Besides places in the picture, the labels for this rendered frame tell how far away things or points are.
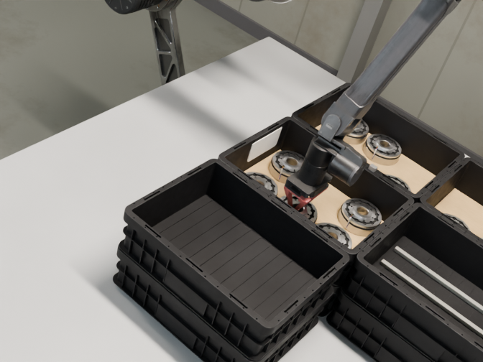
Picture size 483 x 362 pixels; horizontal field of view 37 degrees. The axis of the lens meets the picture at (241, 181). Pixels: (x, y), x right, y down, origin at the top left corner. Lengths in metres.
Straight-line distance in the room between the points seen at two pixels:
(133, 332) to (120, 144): 0.63
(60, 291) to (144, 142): 0.58
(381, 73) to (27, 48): 2.41
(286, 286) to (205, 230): 0.22
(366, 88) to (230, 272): 0.49
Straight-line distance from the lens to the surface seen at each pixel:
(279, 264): 1.61
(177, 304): 1.50
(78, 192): 1.85
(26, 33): 3.79
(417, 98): 3.77
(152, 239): 1.46
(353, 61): 3.74
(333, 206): 1.81
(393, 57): 1.54
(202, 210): 1.68
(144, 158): 1.99
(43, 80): 3.46
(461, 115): 3.71
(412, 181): 2.01
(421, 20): 1.53
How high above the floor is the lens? 1.96
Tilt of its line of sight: 39 degrees down
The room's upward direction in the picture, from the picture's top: 18 degrees clockwise
